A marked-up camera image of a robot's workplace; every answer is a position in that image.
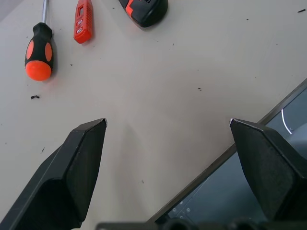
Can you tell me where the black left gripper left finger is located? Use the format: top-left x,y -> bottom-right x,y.
0,118 -> 108,230

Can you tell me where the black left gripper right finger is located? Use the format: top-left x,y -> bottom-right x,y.
229,118 -> 307,223

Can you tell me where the black orange utility knife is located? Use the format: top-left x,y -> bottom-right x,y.
118,0 -> 169,28

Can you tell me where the red voltage tester pen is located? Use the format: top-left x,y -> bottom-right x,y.
73,0 -> 94,45

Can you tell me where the orange black handle screwdriver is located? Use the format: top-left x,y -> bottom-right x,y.
24,0 -> 55,81

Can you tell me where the thin white cable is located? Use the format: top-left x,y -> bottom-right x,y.
281,108 -> 295,135

